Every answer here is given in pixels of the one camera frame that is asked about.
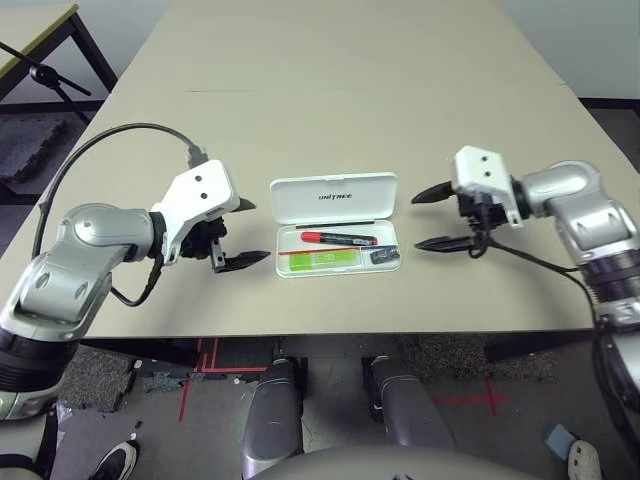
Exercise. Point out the black and white shoe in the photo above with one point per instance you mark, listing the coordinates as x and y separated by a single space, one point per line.
117 462

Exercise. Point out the green highlighter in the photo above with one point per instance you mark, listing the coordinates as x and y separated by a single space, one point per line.
310 260

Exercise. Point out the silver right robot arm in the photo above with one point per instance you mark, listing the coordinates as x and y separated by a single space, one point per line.
590 215

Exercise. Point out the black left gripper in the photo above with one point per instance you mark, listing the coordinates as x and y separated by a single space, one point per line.
202 242

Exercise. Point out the black marker with red cap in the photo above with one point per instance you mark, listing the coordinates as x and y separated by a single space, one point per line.
315 236

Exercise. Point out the black tripod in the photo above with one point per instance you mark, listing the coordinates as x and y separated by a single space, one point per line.
40 74

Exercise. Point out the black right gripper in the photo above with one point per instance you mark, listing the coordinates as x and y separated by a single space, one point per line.
480 212

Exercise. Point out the grey robot left leg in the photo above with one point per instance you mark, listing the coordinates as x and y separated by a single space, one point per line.
275 415

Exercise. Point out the dark foam floor mat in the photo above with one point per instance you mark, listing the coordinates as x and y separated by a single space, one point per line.
25 145

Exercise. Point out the grey robot torso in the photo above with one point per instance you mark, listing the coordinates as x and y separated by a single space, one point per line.
390 467

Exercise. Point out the small silver metal clip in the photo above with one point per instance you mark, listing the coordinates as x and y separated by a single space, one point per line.
382 256

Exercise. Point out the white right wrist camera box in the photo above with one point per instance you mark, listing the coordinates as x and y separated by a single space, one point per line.
480 167

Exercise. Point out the white plastic pencil case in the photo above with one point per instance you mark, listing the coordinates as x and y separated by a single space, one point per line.
335 197

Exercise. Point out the beige side table black frame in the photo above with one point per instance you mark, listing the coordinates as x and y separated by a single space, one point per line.
30 30

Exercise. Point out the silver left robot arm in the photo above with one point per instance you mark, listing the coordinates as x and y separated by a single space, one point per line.
95 235

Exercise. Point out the grey robot leg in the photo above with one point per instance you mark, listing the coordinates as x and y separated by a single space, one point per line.
410 410
275 415

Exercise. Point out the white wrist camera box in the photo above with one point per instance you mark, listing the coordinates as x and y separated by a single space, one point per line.
480 167
200 187

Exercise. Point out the small blue block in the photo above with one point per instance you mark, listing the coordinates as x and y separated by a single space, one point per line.
559 437

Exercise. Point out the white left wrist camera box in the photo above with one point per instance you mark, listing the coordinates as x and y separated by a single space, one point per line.
200 187

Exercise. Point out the grey robot right leg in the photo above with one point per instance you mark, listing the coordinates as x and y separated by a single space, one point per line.
410 410

